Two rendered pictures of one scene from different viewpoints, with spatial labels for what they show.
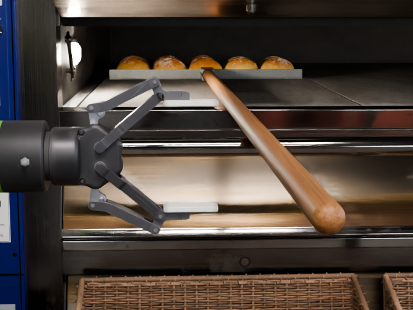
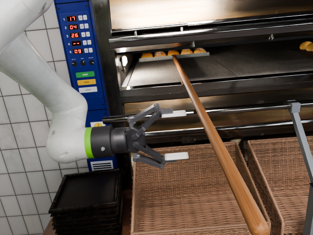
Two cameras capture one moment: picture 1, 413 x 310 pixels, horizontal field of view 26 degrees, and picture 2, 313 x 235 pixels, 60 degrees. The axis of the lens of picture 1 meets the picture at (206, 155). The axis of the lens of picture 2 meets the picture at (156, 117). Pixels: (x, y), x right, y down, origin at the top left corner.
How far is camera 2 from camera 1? 45 cm
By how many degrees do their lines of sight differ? 13
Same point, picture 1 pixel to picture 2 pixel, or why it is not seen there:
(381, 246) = (246, 130)
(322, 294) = not seen: hidden behind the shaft
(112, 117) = (140, 90)
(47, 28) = (111, 58)
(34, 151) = (106, 143)
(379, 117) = (245, 82)
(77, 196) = not seen: hidden behind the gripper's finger
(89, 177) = (132, 148)
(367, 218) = (241, 121)
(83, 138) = (127, 133)
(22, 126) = (100, 131)
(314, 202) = (250, 217)
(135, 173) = not seen: hidden behind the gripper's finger
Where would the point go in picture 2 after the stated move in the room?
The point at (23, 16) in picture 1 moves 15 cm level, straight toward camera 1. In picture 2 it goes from (102, 55) to (100, 59)
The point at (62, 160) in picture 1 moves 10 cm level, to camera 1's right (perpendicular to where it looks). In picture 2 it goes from (119, 145) to (154, 143)
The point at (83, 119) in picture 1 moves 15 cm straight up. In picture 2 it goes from (129, 92) to (125, 63)
